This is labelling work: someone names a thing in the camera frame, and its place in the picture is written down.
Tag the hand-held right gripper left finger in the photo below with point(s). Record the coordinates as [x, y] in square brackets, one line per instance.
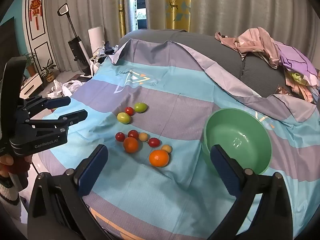
[92, 172]

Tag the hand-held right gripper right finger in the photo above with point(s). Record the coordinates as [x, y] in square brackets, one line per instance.
[222, 170]

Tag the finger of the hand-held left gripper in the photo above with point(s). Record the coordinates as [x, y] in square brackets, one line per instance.
[57, 101]
[75, 116]

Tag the green plastic bowl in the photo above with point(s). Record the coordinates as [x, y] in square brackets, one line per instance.
[240, 130]

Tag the red cherry tomato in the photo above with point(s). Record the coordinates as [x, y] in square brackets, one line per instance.
[133, 134]
[154, 142]
[120, 136]
[129, 110]

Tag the dark orange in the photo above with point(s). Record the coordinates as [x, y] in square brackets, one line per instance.
[131, 145]

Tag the green fruit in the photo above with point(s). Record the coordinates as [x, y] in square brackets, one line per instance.
[140, 107]
[123, 118]

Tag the small tan fruit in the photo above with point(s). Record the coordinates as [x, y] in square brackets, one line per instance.
[143, 136]
[166, 148]

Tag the bright orange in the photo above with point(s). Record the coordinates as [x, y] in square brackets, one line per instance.
[159, 158]

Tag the potted plant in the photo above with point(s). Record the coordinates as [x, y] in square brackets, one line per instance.
[48, 75]
[30, 66]

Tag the white low cabinet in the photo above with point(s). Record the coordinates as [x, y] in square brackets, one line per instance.
[31, 85]

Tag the striped blue bed sheet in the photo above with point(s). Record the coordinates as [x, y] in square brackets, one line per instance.
[175, 192]

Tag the upright vacuum cleaner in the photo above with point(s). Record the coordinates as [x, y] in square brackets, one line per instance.
[75, 46]

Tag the white air purifier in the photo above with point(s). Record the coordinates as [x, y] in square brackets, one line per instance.
[96, 38]

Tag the dark blue cloth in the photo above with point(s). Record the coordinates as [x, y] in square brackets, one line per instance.
[111, 48]

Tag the grey curtain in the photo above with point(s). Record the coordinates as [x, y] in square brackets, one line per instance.
[95, 7]
[237, 7]
[156, 5]

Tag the narrow yellow curtain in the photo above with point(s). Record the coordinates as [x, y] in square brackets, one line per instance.
[121, 7]

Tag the pile of mixed clothes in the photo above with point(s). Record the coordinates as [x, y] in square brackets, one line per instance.
[302, 87]

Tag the grey sofa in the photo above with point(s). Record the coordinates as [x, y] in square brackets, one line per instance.
[212, 55]

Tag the window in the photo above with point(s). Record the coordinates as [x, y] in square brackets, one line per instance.
[137, 7]

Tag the pink garment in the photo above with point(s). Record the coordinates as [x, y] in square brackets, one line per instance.
[257, 42]

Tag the purple garment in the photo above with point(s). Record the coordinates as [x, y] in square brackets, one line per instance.
[297, 60]

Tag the yellow patterned curtain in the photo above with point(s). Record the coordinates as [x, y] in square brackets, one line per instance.
[178, 5]

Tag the red knot wall ornament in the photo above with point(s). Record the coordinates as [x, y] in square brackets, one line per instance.
[35, 7]

